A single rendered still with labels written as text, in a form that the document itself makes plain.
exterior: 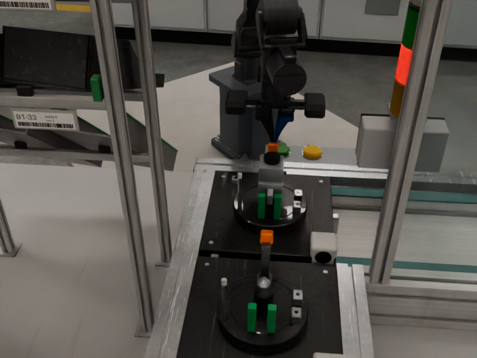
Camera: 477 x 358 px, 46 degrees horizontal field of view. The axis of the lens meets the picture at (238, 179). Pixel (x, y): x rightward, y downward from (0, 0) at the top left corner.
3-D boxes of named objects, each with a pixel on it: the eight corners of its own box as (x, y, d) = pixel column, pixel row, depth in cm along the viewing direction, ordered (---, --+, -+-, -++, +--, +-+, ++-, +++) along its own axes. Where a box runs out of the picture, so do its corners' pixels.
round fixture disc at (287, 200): (236, 186, 113) (236, 177, 112) (306, 190, 112) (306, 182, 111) (229, 232, 102) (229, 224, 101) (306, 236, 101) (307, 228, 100)
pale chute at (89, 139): (114, 162, 117) (118, 140, 118) (173, 171, 115) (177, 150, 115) (45, 128, 90) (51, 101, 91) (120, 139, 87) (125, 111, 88)
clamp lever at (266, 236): (258, 273, 90) (260, 229, 88) (271, 274, 90) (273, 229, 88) (258, 283, 87) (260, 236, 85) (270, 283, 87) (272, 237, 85)
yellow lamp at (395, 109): (387, 102, 82) (392, 71, 79) (422, 104, 81) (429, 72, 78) (391, 119, 78) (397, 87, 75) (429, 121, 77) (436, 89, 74)
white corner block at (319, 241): (308, 247, 102) (310, 230, 100) (333, 248, 102) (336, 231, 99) (309, 265, 98) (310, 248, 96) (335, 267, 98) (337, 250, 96)
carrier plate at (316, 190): (215, 178, 119) (214, 170, 118) (329, 184, 117) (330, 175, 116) (199, 258, 100) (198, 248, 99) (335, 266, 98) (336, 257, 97)
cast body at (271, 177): (260, 176, 107) (260, 145, 103) (282, 177, 107) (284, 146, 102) (257, 204, 100) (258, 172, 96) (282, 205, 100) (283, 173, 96)
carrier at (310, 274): (197, 263, 99) (194, 208, 91) (336, 273, 97) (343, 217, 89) (172, 386, 79) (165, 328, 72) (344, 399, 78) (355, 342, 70)
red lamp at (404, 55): (392, 70, 79) (398, 37, 76) (429, 72, 78) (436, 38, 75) (397, 87, 75) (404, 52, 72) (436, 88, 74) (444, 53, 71)
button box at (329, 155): (265, 165, 132) (265, 142, 128) (355, 169, 130) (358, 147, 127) (262, 182, 126) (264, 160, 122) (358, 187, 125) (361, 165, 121)
